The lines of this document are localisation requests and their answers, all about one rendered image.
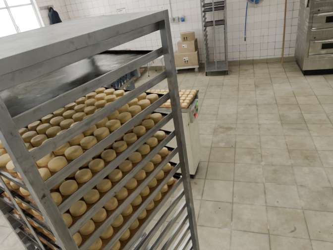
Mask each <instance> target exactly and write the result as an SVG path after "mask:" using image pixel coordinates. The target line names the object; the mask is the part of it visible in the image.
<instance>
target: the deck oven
mask: <svg viewBox="0 0 333 250"><path fill-rule="evenodd" d="M294 56H295V58H296V63H297V64H298V66H299V68H300V70H301V71H302V73H303V75H323V74H333V0H308V5H307V8H306V7H305V0H300V5H299V14H298V24H297V33H296V43H295V53H294Z"/></svg>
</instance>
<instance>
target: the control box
mask: <svg viewBox="0 0 333 250"><path fill-rule="evenodd" d="M197 102H198V100H194V102H193V104H192V105H191V112H189V118H190V123H193V122H194V120H195V119H196V116H197V114H198V113H199V110H198V111H197V108H198V105H197ZM195 106H196V108H195ZM198 109H199V108H198ZM193 110H194V112H193ZM194 113H196V116H194Z"/></svg>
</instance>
